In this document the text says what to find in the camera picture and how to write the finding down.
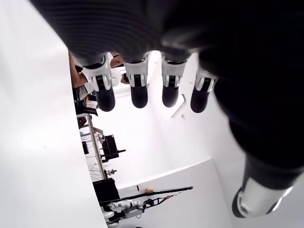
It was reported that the white humanoid robot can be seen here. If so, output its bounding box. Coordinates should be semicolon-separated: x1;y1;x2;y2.
103;199;149;225

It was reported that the seated person white shirt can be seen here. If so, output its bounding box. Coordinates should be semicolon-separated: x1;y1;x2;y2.
68;51;130;102

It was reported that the black chair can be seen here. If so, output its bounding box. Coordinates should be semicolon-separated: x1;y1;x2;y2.
73;86;99;117

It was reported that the black equipment box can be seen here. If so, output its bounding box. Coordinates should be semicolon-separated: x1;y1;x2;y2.
92;178;121;207

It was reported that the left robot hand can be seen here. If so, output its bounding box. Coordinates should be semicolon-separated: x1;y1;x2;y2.
29;0;304;219

